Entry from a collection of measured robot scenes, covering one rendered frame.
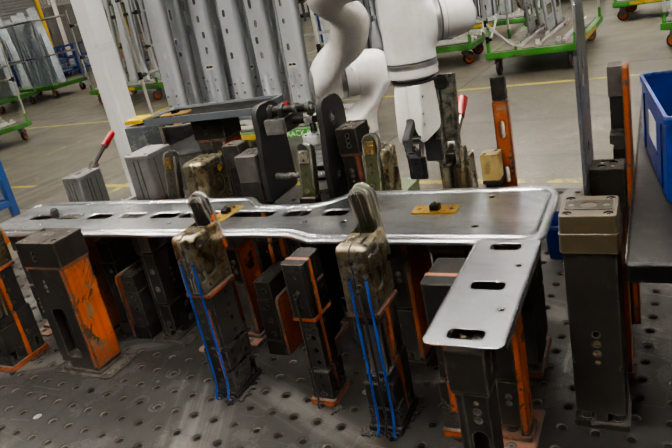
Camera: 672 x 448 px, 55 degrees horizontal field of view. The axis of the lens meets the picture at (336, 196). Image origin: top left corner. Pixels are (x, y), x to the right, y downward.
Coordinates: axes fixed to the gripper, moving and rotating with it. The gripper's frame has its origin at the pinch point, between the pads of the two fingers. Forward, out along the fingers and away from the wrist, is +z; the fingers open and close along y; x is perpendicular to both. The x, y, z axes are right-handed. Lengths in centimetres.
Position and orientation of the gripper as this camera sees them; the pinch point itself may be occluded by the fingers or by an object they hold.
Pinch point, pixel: (427, 164)
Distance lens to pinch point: 115.1
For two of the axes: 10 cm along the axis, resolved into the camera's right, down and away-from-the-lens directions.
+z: 1.9, 9.2, 3.4
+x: 8.9, -0.2, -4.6
